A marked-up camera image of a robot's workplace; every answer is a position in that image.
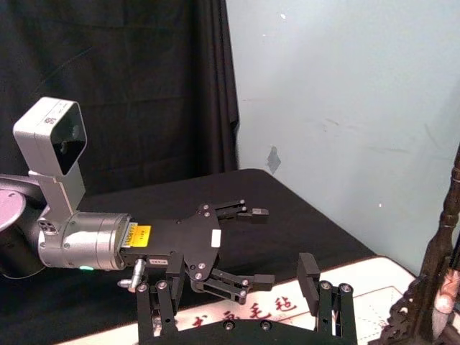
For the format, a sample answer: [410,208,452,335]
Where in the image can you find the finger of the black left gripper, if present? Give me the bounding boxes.
[211,198,270,226]
[191,267,277,306]

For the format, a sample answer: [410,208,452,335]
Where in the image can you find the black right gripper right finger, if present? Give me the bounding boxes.
[297,252,357,345]

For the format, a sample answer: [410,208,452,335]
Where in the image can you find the black curtain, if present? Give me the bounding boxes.
[0,0,241,198]

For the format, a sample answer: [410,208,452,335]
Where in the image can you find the white felt mat red characters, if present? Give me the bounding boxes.
[68,255,432,345]

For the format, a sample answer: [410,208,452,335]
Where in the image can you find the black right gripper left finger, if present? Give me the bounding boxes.
[135,253,186,343]

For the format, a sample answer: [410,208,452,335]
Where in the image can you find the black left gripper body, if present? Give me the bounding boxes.
[119,203,223,285]

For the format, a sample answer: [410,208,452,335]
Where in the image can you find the dark carved wooden brush rack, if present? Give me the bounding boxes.
[386,142,460,345]

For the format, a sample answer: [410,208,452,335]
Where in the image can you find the calligraphy brush pale tip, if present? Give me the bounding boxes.
[433,269,460,341]

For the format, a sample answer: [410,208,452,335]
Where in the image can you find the black table cloth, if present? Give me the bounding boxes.
[0,167,378,345]

